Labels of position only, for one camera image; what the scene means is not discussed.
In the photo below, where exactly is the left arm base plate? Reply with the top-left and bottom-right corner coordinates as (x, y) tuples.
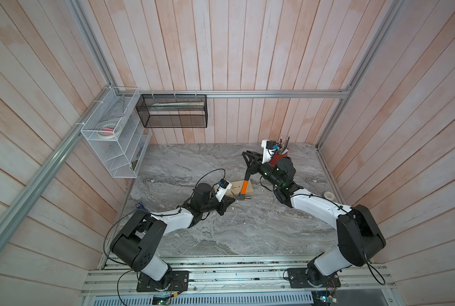
(136, 270), (189, 293)

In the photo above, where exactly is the red metal pencil bucket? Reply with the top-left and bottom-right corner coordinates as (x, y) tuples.
(269, 150), (288, 167)

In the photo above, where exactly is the bundle of pencils and pens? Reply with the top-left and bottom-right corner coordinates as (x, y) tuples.
(275, 136), (290, 156)

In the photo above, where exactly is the claw hammer orange black handle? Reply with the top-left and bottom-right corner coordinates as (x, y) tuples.
(238, 167), (254, 201)

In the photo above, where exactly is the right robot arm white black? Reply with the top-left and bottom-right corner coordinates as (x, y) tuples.
(242, 150), (386, 287)

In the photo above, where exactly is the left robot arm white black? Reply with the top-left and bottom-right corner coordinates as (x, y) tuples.
(110, 179), (235, 286)

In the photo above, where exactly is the green white tape roll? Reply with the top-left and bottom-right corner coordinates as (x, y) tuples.
(323, 191), (337, 202)

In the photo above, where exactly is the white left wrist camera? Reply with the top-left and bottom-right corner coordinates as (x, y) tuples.
(215, 178), (232, 203)

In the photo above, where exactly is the aluminium mounting rail bed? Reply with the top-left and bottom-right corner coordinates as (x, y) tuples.
(78, 255), (404, 305)

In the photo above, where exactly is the black mesh wall basket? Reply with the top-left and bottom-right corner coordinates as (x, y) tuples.
(136, 94), (208, 129)

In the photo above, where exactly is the pale wooden block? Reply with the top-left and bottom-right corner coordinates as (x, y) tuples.
(225, 180), (255, 200)

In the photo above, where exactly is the roll of tape on shelf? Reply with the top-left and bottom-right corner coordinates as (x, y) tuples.
(96, 122), (122, 140)

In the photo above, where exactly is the white wire wall shelf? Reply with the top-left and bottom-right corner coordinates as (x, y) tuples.
(81, 87), (151, 179)

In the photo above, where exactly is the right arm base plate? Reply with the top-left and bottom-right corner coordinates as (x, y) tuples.
(287, 268), (341, 289)

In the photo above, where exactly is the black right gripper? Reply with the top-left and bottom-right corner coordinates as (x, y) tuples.
(243, 151), (283, 192)

